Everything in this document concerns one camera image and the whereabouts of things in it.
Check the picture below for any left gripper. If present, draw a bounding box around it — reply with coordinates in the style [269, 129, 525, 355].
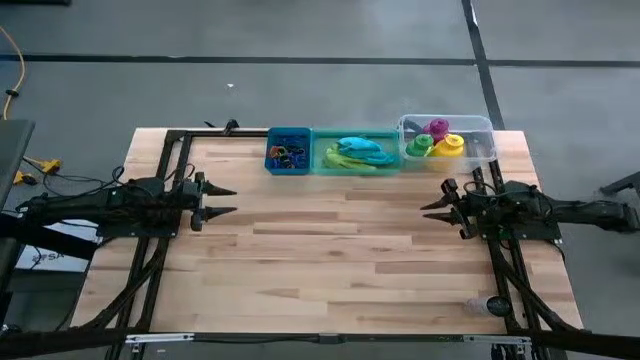
[172, 171, 239, 233]

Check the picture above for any blue plastic bin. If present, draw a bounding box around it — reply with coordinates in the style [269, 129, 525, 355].
[264, 126, 314, 177]

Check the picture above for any teal microfibre towel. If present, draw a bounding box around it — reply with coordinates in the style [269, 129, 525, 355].
[336, 135, 397, 167]

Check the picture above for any white printed box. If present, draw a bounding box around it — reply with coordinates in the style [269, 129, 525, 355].
[14, 219, 97, 274]

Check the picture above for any black round knob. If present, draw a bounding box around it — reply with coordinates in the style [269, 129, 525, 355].
[485, 295, 513, 318]

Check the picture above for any yellow floor cable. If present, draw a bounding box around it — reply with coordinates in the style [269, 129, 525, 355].
[0, 24, 27, 121]

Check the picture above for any black stand foot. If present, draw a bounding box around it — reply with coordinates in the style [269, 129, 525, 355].
[599, 171, 640, 197]

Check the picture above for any black table clamp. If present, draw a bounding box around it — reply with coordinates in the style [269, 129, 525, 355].
[203, 118, 242, 137]

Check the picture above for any black stand beam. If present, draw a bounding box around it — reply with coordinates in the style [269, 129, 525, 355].
[0, 213, 100, 262]

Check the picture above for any silver metal bracket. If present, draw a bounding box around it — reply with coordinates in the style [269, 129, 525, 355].
[124, 332, 195, 347]
[462, 333, 532, 347]

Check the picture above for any green sports bottle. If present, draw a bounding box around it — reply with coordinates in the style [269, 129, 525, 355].
[404, 133, 436, 158]

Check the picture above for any teal translucent bin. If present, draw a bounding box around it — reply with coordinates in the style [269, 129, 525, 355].
[310, 127, 404, 177]

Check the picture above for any clear plastic bin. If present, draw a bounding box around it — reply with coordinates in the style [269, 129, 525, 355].
[396, 113, 498, 175]

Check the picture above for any green microfibre towel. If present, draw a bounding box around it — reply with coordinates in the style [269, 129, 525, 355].
[322, 143, 378, 172]

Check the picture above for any yellow sports bottle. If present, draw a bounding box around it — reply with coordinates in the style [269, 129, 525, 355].
[430, 133, 467, 159]

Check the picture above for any magenta sports bottle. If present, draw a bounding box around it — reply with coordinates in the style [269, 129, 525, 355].
[422, 117, 451, 145]

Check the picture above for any black aluminium rig frame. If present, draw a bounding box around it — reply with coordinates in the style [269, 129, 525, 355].
[0, 127, 640, 360]

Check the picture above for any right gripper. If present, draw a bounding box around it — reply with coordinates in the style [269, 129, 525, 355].
[419, 177, 489, 241]

